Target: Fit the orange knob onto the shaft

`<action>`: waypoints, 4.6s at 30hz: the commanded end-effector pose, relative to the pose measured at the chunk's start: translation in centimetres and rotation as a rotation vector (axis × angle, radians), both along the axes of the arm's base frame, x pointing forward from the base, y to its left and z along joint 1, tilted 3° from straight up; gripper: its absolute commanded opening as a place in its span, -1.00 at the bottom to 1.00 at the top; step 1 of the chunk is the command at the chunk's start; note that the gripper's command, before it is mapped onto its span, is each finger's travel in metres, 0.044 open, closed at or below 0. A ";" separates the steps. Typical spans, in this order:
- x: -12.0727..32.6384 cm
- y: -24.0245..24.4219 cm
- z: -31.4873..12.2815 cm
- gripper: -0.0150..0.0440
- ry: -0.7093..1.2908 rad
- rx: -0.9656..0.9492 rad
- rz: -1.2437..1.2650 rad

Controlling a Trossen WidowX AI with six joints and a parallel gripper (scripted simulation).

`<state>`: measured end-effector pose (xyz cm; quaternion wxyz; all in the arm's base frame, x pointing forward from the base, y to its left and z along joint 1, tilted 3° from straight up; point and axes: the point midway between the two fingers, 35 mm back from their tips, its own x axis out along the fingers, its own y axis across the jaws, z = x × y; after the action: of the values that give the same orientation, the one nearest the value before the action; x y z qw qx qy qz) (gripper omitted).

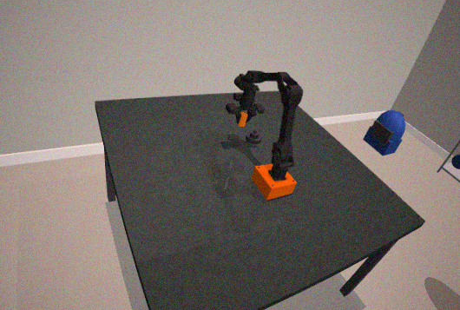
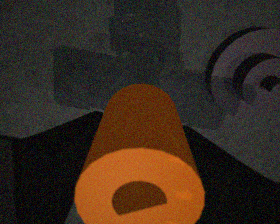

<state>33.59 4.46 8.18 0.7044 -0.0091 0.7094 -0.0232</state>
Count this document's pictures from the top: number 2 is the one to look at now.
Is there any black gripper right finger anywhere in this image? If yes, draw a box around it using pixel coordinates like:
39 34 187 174
182 125 280 224

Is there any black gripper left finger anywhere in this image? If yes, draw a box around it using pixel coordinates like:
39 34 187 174
0 111 103 224

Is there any orange knob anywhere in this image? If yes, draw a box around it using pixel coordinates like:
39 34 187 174
75 83 204 224

